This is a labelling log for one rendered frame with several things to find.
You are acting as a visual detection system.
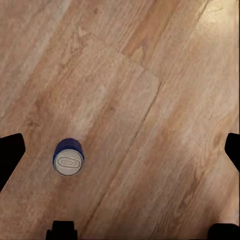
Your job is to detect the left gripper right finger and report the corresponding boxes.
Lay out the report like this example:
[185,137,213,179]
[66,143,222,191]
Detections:
[224,133,240,172]

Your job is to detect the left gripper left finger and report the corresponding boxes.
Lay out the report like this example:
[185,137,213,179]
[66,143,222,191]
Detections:
[0,133,26,192]

